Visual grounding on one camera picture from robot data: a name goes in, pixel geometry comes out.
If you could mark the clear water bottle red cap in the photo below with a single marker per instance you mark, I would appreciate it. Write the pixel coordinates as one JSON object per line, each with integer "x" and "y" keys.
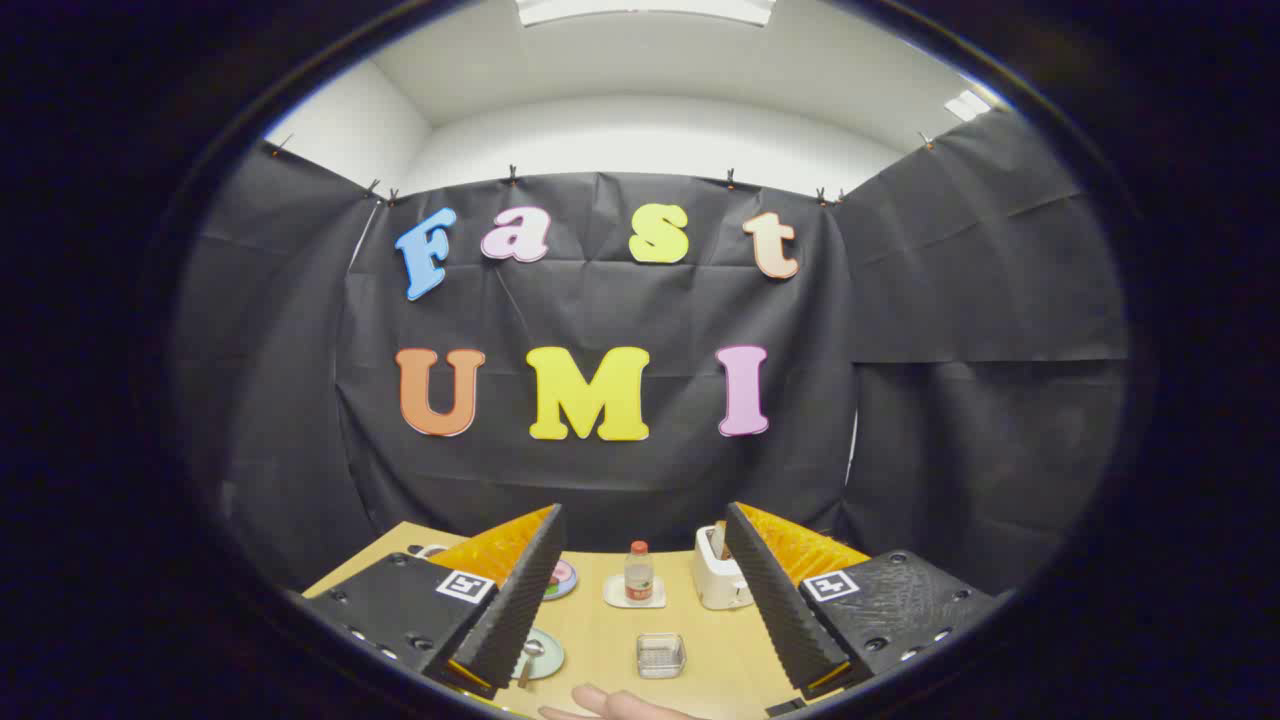
{"x": 639, "y": 575}

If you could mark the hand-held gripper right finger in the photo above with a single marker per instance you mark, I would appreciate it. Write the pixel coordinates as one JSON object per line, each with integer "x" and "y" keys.
{"x": 775, "y": 600}

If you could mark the blue plate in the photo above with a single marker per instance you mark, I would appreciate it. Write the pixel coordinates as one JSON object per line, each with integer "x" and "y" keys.
{"x": 562, "y": 582}

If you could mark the row of small cloth clips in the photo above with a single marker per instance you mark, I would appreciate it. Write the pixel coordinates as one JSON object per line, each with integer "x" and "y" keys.
{"x": 513, "y": 175}

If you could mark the toasted bread slice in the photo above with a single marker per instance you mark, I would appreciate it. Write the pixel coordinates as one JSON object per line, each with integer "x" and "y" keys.
{"x": 717, "y": 540}

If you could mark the ceiling light panel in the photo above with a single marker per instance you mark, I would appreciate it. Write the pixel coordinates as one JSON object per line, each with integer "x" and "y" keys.
{"x": 640, "y": 10}

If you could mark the white toaster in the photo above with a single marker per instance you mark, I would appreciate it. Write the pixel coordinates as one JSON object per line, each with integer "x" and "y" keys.
{"x": 715, "y": 585}

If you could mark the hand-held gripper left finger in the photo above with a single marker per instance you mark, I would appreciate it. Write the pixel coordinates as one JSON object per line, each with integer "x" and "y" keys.
{"x": 520, "y": 600}

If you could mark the light green plate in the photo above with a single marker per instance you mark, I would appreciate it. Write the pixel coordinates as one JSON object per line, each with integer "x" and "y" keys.
{"x": 551, "y": 655}

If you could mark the white divided condiment dish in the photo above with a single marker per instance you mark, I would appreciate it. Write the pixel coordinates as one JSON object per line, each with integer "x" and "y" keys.
{"x": 430, "y": 550}

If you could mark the white square coaster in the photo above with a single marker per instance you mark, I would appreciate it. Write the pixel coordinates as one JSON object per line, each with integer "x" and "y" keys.
{"x": 612, "y": 598}

